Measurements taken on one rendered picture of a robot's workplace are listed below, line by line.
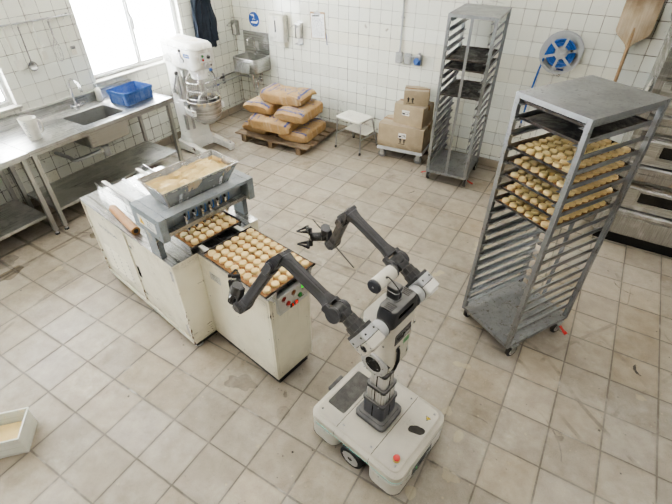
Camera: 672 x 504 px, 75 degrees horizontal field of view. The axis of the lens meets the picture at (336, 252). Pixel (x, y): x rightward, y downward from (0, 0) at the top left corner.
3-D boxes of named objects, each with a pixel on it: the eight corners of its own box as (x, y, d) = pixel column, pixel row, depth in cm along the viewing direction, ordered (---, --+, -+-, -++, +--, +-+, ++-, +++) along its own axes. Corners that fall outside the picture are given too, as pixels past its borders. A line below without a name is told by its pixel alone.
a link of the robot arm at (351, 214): (337, 208, 226) (351, 198, 229) (334, 220, 238) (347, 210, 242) (398, 270, 215) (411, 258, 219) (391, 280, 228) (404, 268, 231)
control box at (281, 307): (276, 313, 262) (274, 296, 254) (304, 292, 277) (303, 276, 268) (280, 316, 260) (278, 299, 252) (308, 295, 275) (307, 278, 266)
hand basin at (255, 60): (292, 95, 663) (287, 14, 596) (277, 102, 638) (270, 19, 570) (242, 84, 703) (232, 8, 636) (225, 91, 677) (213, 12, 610)
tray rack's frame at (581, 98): (505, 358, 318) (596, 121, 208) (458, 313, 354) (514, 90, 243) (565, 326, 343) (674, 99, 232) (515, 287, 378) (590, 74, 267)
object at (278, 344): (217, 337, 338) (194, 245, 283) (251, 313, 359) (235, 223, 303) (279, 388, 302) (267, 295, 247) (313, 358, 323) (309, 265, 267)
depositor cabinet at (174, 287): (112, 278, 392) (78, 197, 340) (181, 242, 435) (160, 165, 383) (197, 352, 327) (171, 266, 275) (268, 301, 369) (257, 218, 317)
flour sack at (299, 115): (301, 127, 565) (300, 115, 554) (273, 122, 579) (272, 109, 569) (326, 109, 615) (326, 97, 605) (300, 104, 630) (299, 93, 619)
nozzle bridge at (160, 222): (143, 246, 291) (128, 202, 270) (229, 202, 334) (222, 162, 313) (171, 267, 274) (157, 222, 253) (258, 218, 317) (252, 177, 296)
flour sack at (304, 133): (304, 146, 583) (303, 136, 573) (277, 140, 597) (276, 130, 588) (328, 127, 633) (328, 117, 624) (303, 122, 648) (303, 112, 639)
